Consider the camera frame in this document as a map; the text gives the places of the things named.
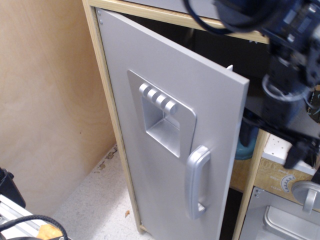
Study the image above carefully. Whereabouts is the silver fridge door handle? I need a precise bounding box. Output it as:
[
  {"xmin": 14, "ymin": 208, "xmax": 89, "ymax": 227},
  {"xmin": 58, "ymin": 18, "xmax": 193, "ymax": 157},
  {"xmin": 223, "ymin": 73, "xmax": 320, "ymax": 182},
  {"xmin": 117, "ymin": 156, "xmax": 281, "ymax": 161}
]
[{"xmin": 184, "ymin": 145, "xmax": 211, "ymax": 220}]

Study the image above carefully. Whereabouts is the grey upper freezer door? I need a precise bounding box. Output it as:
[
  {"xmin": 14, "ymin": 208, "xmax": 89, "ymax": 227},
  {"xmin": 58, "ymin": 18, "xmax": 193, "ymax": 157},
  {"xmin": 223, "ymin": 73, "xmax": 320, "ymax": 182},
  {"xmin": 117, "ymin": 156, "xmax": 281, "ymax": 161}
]
[{"xmin": 129, "ymin": 0, "xmax": 220, "ymax": 20}]

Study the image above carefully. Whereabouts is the silver oven knob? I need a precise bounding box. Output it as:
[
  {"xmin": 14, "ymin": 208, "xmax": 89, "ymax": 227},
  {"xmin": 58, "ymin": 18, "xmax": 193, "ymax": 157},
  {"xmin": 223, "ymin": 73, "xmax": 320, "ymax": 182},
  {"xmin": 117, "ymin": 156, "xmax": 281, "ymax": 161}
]
[{"xmin": 291, "ymin": 181, "xmax": 320, "ymax": 214}]

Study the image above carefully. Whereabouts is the black braided cable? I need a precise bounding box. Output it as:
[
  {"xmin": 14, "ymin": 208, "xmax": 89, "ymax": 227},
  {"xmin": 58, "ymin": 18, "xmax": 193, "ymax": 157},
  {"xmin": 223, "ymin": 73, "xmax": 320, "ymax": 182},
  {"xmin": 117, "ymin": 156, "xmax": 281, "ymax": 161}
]
[{"xmin": 0, "ymin": 214, "xmax": 69, "ymax": 240}]

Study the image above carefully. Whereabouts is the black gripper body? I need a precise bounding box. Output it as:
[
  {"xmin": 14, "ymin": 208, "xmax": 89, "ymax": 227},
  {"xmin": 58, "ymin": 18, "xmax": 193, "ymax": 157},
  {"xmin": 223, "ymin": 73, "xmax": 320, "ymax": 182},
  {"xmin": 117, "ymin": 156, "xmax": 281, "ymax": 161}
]
[{"xmin": 242, "ymin": 98, "xmax": 320, "ymax": 155}]

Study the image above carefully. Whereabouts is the white speckled stove top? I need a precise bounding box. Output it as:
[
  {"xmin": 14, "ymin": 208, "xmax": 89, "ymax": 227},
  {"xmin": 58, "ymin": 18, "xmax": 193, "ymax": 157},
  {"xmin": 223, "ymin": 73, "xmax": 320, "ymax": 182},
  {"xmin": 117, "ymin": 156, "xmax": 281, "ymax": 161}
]
[{"xmin": 261, "ymin": 84, "xmax": 320, "ymax": 176}]

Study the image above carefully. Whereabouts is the grey toy fridge door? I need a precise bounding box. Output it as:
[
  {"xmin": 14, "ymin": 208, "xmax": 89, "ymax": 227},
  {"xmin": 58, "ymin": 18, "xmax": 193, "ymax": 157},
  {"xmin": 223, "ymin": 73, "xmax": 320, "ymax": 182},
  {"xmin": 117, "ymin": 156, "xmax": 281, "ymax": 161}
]
[{"xmin": 97, "ymin": 8, "xmax": 249, "ymax": 240}]

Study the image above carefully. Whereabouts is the black box on rail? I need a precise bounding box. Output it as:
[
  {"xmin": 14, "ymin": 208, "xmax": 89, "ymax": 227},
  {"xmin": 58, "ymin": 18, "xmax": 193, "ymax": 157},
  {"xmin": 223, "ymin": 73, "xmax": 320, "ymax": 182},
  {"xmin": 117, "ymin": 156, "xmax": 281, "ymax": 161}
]
[{"xmin": 0, "ymin": 168, "xmax": 26, "ymax": 209}]

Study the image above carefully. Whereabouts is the silver oven door handle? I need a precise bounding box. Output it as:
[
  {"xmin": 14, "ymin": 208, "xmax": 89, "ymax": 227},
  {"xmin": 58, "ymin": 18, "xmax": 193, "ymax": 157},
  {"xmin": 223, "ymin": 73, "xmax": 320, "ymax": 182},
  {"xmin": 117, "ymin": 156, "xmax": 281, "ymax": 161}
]
[{"xmin": 263, "ymin": 206, "xmax": 320, "ymax": 240}]

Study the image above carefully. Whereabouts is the grey oven door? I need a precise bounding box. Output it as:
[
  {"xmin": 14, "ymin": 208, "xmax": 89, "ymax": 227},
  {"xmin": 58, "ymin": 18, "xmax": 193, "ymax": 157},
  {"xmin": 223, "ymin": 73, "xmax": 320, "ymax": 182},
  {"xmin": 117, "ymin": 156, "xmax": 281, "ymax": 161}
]
[{"xmin": 239, "ymin": 187, "xmax": 320, "ymax": 240}]

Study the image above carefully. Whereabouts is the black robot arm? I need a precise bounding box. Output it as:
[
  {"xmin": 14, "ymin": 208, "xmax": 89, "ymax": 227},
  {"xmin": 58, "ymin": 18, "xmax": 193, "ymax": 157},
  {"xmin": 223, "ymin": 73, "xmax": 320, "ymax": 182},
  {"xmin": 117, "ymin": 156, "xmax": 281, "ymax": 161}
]
[{"xmin": 184, "ymin": 0, "xmax": 320, "ymax": 169}]

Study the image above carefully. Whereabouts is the orange tape piece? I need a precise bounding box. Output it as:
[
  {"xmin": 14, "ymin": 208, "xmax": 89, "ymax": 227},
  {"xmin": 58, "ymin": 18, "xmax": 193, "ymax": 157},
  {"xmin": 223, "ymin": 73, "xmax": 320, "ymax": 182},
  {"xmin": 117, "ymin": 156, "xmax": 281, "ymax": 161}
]
[{"xmin": 36, "ymin": 224, "xmax": 63, "ymax": 240}]

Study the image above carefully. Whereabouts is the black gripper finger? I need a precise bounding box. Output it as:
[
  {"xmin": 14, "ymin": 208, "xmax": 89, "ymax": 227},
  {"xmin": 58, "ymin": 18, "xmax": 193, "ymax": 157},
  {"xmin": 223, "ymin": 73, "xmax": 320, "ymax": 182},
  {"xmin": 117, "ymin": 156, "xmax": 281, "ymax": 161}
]
[
  {"xmin": 284, "ymin": 141, "xmax": 313, "ymax": 169},
  {"xmin": 240, "ymin": 122, "xmax": 258, "ymax": 147}
]

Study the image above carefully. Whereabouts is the aluminium extrusion rail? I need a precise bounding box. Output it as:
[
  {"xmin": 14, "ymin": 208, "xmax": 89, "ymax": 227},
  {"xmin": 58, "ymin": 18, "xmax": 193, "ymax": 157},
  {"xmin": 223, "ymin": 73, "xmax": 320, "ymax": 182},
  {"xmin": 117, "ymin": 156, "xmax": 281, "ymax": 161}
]
[{"xmin": 0, "ymin": 193, "xmax": 68, "ymax": 240}]

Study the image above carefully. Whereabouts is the silver ice dispenser panel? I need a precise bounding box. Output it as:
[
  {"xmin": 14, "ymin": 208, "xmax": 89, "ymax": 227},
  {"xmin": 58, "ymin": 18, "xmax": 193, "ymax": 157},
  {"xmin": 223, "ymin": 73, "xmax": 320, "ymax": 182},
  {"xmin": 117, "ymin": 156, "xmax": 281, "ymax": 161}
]
[{"xmin": 127, "ymin": 70, "xmax": 197, "ymax": 160}]

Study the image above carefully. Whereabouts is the wooden toy kitchen frame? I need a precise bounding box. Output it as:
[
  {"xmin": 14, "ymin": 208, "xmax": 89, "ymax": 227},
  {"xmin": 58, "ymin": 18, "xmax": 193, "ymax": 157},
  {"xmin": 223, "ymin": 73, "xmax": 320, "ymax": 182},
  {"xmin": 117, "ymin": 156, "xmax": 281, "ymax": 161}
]
[{"xmin": 81, "ymin": 0, "xmax": 320, "ymax": 240}]

